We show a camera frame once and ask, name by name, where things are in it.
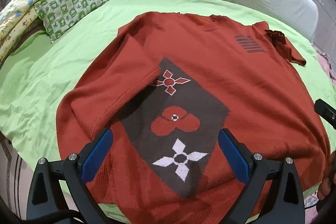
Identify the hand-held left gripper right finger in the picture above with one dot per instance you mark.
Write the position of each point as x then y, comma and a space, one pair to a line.
235, 155

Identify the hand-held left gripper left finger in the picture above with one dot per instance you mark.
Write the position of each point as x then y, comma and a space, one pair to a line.
97, 155

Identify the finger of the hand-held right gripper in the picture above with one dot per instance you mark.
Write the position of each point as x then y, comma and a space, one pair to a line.
326, 112

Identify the red knitted sweater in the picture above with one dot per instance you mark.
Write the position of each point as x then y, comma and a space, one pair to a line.
210, 56

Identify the person's right hand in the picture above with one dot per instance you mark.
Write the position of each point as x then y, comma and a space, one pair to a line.
329, 179

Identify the pink printed cloth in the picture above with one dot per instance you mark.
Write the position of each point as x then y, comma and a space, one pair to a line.
326, 61

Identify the light green bedsheet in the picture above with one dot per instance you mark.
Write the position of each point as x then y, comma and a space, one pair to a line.
39, 77

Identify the green checkered pillow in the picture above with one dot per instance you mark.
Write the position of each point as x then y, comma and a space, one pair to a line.
68, 8

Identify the yellow printed blanket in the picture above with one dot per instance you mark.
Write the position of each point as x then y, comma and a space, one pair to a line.
21, 3

